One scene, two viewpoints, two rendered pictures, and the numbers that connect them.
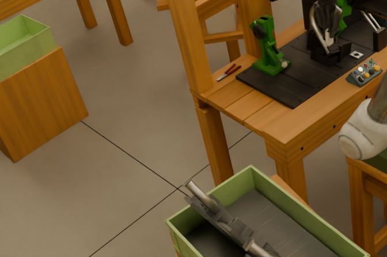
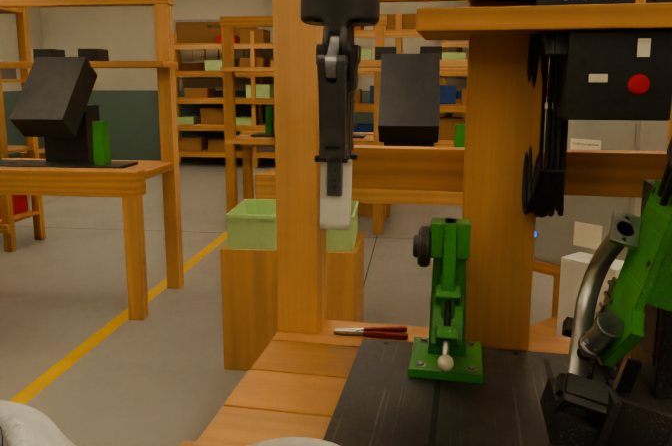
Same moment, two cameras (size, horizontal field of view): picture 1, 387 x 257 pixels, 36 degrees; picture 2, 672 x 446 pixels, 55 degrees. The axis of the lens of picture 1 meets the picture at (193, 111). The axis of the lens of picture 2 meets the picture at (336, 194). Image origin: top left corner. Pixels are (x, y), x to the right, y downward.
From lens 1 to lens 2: 2.10 m
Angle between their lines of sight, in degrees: 45
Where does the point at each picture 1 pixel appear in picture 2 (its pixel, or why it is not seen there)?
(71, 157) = not seen: hidden behind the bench
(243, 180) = not seen: outside the picture
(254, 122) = (225, 422)
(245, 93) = (326, 372)
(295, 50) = (539, 370)
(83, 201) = not seen: outside the picture
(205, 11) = (372, 170)
